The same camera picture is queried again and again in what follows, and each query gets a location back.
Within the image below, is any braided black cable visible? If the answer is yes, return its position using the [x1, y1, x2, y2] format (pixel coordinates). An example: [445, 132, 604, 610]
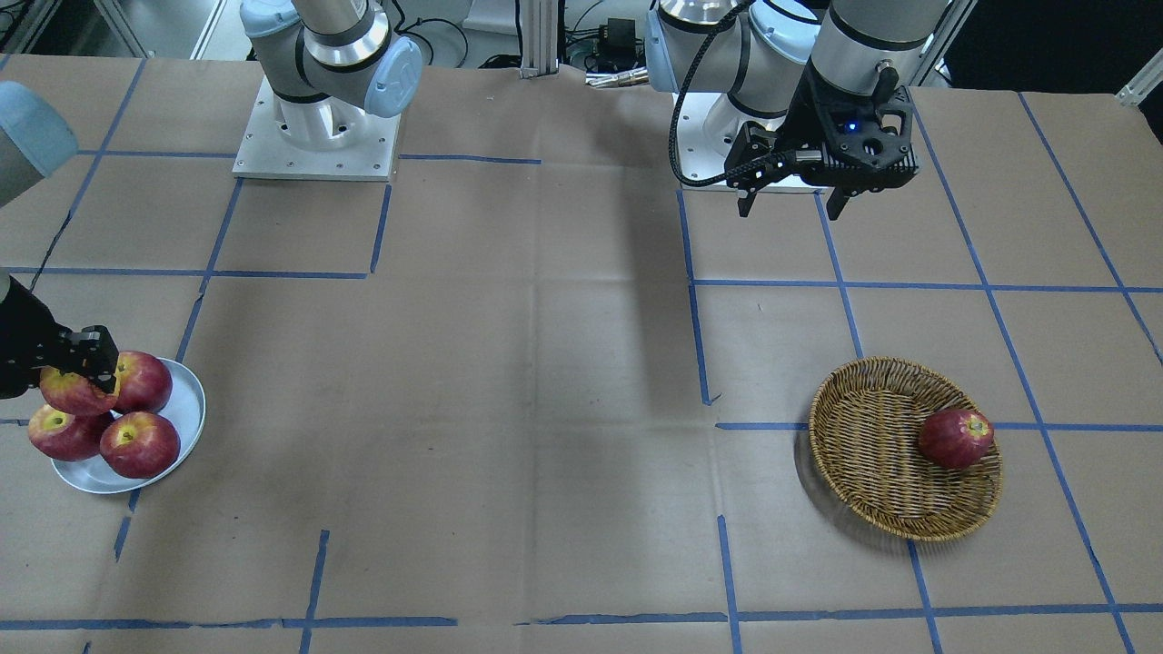
[668, 0, 800, 190]

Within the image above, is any woven wicker basket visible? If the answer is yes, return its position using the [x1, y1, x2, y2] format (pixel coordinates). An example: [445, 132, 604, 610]
[809, 356, 1004, 542]

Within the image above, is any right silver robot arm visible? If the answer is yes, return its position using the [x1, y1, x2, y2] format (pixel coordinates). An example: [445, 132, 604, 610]
[1, 1, 424, 399]

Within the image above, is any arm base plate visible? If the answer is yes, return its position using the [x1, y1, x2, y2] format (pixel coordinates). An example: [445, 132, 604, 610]
[677, 93, 785, 179]
[233, 79, 402, 183]

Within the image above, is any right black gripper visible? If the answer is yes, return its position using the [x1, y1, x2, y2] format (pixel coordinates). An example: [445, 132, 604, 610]
[1, 272, 119, 399]

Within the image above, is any red yellow apple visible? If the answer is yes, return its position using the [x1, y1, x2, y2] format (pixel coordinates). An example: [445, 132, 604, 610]
[38, 367, 117, 417]

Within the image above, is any dark red apple basket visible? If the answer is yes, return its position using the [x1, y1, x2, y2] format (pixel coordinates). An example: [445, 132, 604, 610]
[916, 408, 994, 471]

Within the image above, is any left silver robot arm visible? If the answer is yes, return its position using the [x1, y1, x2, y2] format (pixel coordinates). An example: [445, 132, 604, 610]
[645, 1, 949, 220]

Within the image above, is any light blue plate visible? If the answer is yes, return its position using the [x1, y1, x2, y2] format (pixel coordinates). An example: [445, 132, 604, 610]
[51, 357, 206, 495]

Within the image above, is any red apple plate front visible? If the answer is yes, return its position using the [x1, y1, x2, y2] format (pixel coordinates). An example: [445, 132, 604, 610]
[98, 412, 180, 479]

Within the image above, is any aluminium frame post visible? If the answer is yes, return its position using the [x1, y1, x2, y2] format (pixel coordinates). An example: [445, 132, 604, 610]
[516, 1, 561, 80]

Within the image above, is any red apple plate top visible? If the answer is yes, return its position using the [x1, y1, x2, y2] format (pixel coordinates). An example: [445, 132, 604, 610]
[113, 351, 172, 414]

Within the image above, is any red apple plate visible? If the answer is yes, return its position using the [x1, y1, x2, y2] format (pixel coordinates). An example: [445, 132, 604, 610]
[26, 404, 114, 462]
[98, 412, 180, 479]
[113, 351, 172, 414]

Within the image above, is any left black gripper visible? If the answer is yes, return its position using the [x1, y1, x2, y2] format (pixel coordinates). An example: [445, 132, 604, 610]
[725, 69, 916, 221]

